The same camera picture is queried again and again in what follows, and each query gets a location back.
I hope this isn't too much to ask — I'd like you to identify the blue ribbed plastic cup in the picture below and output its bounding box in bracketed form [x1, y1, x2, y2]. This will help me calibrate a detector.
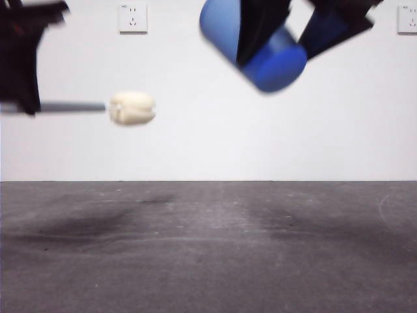
[199, 0, 309, 95]

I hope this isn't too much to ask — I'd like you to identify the grey handled sponge cup brush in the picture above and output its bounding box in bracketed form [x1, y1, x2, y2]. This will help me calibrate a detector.
[0, 91, 157, 128]

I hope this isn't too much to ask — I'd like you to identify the white wall socket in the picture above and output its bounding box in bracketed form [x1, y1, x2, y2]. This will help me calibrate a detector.
[118, 3, 148, 35]
[396, 4, 417, 35]

